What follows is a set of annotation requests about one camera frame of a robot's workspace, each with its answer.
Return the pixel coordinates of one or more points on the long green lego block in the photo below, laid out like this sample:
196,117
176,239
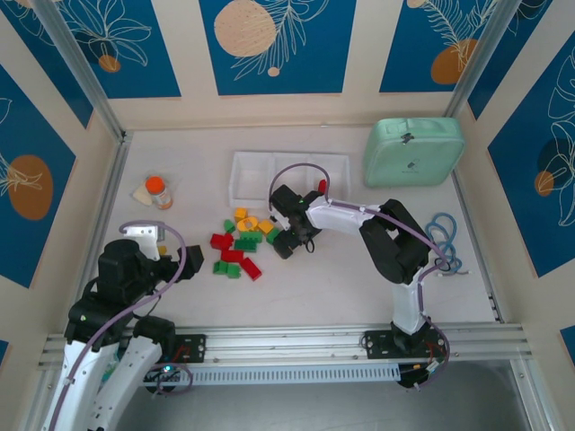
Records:
247,245

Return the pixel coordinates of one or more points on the small red lego block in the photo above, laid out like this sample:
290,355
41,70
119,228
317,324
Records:
228,238

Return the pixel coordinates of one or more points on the yellow lego block with hole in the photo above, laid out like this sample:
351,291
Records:
241,225

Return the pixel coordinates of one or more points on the small green lego block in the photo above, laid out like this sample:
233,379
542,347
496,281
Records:
229,225

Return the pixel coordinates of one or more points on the white three-compartment tray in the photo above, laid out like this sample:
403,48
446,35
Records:
251,179

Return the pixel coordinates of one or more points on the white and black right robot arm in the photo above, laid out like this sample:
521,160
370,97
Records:
341,217

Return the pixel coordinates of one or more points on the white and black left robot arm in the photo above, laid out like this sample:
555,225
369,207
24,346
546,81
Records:
130,366

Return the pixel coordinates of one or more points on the small yellow lego block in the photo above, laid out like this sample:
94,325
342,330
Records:
241,212

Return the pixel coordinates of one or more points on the beige wedge piece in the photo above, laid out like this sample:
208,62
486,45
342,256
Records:
140,196

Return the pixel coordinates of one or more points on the orange-lid bottle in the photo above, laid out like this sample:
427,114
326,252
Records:
157,186

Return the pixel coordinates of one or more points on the base wiring bundle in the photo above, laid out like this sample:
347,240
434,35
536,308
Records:
413,379
168,376

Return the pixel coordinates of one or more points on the mint green zipper case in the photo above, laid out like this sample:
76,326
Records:
413,152

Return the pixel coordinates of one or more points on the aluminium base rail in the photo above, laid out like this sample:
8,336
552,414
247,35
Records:
287,336

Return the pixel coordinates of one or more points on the aluminium frame post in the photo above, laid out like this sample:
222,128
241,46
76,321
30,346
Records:
81,67
480,54

